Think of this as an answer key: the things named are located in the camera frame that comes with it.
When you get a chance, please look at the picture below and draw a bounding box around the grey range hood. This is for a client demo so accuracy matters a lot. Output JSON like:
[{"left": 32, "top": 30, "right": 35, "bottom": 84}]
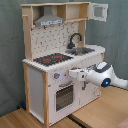
[{"left": 35, "top": 5, "right": 64, "bottom": 27}]

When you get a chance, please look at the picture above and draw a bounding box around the white cabinet door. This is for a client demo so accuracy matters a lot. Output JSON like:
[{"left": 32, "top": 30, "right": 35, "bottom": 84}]
[{"left": 80, "top": 55, "right": 102, "bottom": 106}]

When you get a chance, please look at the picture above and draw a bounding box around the black toy stovetop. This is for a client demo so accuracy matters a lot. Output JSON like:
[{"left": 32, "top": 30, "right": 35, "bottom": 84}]
[{"left": 34, "top": 53, "right": 71, "bottom": 66}]

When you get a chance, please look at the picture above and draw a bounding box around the grey toy sink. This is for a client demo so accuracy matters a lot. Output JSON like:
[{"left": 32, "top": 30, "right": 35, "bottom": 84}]
[{"left": 65, "top": 47, "right": 95, "bottom": 55}]

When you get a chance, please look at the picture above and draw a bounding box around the wooden toy kitchen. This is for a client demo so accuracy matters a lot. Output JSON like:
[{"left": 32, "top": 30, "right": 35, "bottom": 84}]
[{"left": 22, "top": 2, "right": 105, "bottom": 127}]

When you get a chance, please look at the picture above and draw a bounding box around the black toy faucet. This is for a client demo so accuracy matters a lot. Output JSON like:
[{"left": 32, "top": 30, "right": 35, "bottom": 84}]
[{"left": 67, "top": 33, "right": 82, "bottom": 49}]

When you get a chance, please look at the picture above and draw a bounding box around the white toy microwave door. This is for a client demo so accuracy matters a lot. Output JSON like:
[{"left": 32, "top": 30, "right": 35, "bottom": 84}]
[{"left": 89, "top": 3, "right": 108, "bottom": 21}]

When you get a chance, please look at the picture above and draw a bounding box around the stove knob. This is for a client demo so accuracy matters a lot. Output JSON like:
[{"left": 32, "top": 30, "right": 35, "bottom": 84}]
[{"left": 54, "top": 73, "right": 61, "bottom": 79}]

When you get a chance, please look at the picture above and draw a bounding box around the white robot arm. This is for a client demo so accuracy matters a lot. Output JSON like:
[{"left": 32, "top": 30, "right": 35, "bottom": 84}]
[{"left": 69, "top": 62, "right": 128, "bottom": 90}]

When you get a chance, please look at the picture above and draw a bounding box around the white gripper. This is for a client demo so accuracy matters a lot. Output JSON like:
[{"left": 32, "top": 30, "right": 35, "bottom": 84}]
[{"left": 69, "top": 69, "right": 88, "bottom": 81}]

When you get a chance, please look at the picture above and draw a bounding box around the toy oven door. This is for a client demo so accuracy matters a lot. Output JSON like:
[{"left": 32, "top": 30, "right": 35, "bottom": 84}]
[{"left": 49, "top": 78, "right": 80, "bottom": 117}]

